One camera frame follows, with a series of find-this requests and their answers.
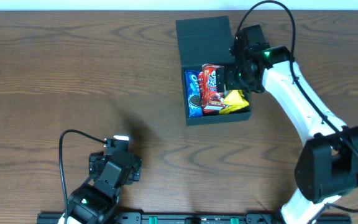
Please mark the small yellow snack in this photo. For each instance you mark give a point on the small yellow snack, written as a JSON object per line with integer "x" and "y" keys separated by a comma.
{"x": 235, "y": 97}

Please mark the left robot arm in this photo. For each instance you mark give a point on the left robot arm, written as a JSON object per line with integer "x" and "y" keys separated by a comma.
{"x": 96, "y": 198}

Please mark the red Hello Panda snack pack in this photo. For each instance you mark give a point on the red Hello Panda snack pack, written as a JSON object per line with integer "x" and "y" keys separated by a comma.
{"x": 212, "y": 100}

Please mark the blue Oreo cookie pack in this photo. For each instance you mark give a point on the blue Oreo cookie pack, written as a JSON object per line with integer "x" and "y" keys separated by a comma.
{"x": 193, "y": 94}

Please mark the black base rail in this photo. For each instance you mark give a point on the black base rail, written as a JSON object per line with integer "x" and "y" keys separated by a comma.
{"x": 160, "y": 218}

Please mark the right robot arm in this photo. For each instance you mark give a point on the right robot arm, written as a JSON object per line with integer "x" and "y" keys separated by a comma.
{"x": 326, "y": 173}

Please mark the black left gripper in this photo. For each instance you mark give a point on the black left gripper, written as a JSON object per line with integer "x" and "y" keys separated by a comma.
{"x": 95, "y": 163}

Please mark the yellow nut snack bag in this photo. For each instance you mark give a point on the yellow nut snack bag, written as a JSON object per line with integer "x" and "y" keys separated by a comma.
{"x": 231, "y": 109}

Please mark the dark green box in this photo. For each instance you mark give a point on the dark green box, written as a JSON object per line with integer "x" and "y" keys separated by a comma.
{"x": 201, "y": 41}

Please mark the red dried fruit snack bag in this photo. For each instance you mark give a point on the red dried fruit snack bag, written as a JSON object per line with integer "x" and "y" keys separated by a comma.
{"x": 200, "y": 83}

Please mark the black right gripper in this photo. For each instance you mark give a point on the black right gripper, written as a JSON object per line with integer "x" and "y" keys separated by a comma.
{"x": 221, "y": 79}

